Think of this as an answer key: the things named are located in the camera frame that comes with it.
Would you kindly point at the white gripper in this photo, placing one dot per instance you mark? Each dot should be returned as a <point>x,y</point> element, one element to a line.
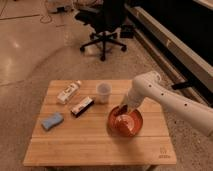
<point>131,101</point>

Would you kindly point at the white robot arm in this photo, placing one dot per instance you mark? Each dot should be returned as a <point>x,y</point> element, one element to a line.
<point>147,85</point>

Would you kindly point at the orange ceramic bowl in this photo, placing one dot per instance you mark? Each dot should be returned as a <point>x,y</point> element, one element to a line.
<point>123,124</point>

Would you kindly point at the black box on floor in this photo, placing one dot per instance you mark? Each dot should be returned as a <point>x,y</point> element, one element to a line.
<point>127,31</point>

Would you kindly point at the wooden table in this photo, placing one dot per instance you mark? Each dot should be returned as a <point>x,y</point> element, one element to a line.
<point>86,141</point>

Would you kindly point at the black office chair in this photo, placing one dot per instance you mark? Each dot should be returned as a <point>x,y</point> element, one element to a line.
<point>104,19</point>

